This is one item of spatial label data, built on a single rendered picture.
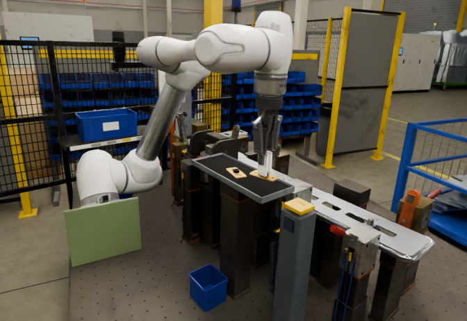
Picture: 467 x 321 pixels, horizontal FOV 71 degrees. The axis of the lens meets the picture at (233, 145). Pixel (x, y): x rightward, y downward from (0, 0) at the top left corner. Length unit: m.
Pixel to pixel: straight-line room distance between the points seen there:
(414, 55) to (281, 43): 12.40
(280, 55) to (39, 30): 7.37
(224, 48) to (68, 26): 7.35
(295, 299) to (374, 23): 4.01
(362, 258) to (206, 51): 0.69
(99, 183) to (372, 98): 3.98
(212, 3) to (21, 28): 5.99
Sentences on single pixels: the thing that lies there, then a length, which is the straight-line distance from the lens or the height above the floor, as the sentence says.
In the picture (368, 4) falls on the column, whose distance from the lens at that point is 9.01.
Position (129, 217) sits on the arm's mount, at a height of 0.86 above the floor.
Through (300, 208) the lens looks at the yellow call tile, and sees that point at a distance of 0.89.
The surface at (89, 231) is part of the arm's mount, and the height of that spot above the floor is 0.84.
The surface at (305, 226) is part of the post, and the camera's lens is 0.91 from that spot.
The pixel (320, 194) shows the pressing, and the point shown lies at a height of 1.00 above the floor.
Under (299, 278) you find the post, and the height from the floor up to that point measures 0.95.
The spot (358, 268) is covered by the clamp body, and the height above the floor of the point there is 0.98.
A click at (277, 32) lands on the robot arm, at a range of 0.85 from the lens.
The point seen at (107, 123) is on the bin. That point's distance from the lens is 1.95.
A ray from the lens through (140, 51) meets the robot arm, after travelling 1.30.
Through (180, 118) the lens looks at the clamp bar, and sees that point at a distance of 1.69.
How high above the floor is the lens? 1.57
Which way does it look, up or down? 18 degrees down
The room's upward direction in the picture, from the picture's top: 2 degrees clockwise
